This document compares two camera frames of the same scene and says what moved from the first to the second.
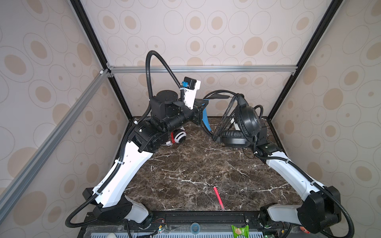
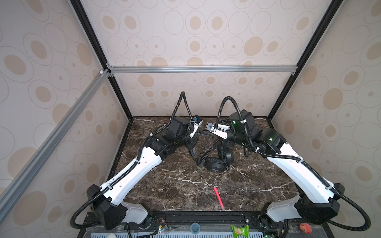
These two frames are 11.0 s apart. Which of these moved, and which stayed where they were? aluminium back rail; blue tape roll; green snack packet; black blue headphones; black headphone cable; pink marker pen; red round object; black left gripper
Moved: black headphone cable; black left gripper; black blue headphones
Stayed: red round object; pink marker pen; aluminium back rail; blue tape roll; green snack packet
